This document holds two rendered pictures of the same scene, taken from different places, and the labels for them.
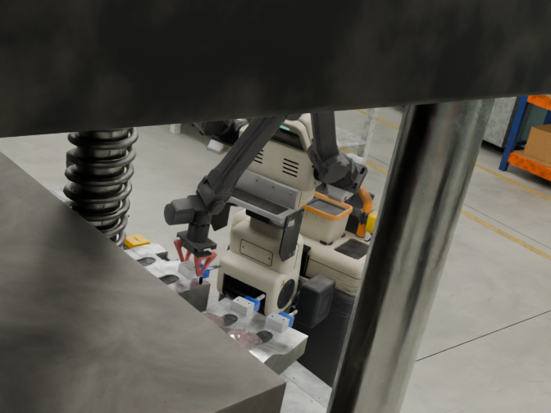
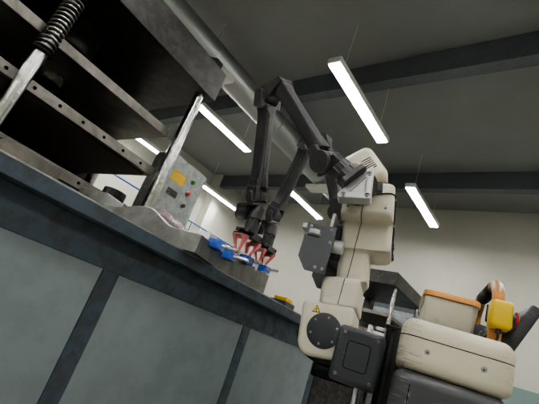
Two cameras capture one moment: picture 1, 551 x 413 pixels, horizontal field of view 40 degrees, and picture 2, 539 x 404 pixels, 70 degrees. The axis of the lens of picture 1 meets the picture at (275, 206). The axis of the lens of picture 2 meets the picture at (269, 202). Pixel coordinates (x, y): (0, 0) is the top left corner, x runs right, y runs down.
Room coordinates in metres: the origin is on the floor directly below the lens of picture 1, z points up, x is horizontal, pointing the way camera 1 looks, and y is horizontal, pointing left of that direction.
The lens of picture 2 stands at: (1.78, -1.25, 0.63)
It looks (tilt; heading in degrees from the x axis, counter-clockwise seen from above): 20 degrees up; 86
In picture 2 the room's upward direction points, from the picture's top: 20 degrees clockwise
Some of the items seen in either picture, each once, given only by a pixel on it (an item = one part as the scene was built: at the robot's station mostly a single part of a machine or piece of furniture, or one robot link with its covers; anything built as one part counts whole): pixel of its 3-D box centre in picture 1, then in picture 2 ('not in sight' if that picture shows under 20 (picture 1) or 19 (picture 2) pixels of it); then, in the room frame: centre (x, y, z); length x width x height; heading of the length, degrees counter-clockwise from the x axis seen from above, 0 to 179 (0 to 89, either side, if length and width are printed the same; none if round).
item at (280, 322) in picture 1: (284, 319); (219, 245); (1.77, -0.08, 0.85); 0.13 x 0.05 x 0.05; 154
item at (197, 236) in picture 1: (198, 232); (251, 228); (1.85, 0.19, 1.02); 0.10 x 0.07 x 0.07; 48
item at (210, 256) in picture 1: (198, 258); (241, 243); (1.84, 0.18, 0.95); 0.07 x 0.07 x 0.09; 48
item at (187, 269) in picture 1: (202, 270); (248, 260); (1.88, 0.17, 0.89); 0.13 x 0.05 x 0.05; 137
